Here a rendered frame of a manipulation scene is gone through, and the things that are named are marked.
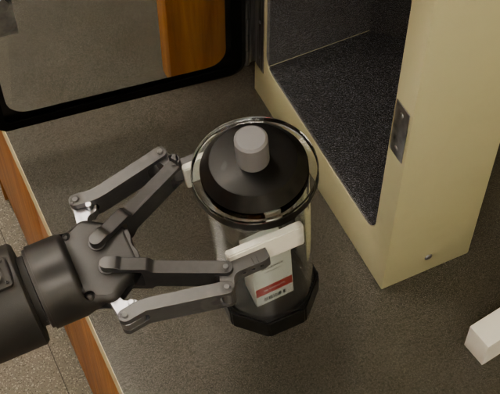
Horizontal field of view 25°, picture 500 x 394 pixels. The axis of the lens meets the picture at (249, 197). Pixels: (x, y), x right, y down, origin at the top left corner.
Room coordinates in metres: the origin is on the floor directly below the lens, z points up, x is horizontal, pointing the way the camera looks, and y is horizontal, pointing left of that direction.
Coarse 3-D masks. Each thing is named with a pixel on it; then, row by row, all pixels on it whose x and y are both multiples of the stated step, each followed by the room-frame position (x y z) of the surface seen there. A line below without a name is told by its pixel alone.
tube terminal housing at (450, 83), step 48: (432, 0) 0.64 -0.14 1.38; (480, 0) 0.65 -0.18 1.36; (432, 48) 0.64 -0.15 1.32; (480, 48) 0.66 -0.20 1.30; (432, 96) 0.64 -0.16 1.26; (480, 96) 0.66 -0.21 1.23; (432, 144) 0.64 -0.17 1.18; (480, 144) 0.67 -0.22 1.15; (336, 192) 0.73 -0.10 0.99; (384, 192) 0.65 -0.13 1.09; (432, 192) 0.65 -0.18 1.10; (480, 192) 0.68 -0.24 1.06; (384, 240) 0.64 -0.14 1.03; (432, 240) 0.66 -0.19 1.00
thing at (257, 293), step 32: (224, 128) 0.61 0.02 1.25; (288, 128) 0.61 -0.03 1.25; (192, 160) 0.58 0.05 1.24; (224, 224) 0.53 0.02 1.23; (256, 224) 0.52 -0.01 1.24; (288, 224) 0.54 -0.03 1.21; (224, 256) 0.55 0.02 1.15; (288, 256) 0.54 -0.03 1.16; (256, 288) 0.53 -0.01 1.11; (288, 288) 0.54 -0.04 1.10
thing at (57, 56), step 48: (48, 0) 0.84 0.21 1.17; (96, 0) 0.85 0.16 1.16; (144, 0) 0.87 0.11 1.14; (192, 0) 0.89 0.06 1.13; (0, 48) 0.82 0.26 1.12; (48, 48) 0.84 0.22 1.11; (96, 48) 0.85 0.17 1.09; (144, 48) 0.87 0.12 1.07; (192, 48) 0.88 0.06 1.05; (48, 96) 0.83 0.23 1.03
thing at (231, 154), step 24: (216, 144) 0.59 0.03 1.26; (240, 144) 0.56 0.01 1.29; (264, 144) 0.56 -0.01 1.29; (288, 144) 0.58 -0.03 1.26; (216, 168) 0.56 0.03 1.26; (240, 168) 0.56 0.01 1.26; (264, 168) 0.56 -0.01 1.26; (288, 168) 0.56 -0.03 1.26; (216, 192) 0.54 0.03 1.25; (240, 192) 0.54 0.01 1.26; (264, 192) 0.54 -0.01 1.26; (288, 192) 0.54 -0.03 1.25
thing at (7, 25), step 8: (0, 0) 0.81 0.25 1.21; (8, 0) 0.81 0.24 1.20; (0, 8) 0.80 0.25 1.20; (8, 8) 0.81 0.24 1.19; (0, 16) 0.81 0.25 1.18; (8, 16) 0.81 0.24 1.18; (0, 24) 0.81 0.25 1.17; (8, 24) 0.81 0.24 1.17; (16, 24) 0.81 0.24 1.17; (0, 32) 0.81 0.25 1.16; (8, 32) 0.81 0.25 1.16; (16, 32) 0.81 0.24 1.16
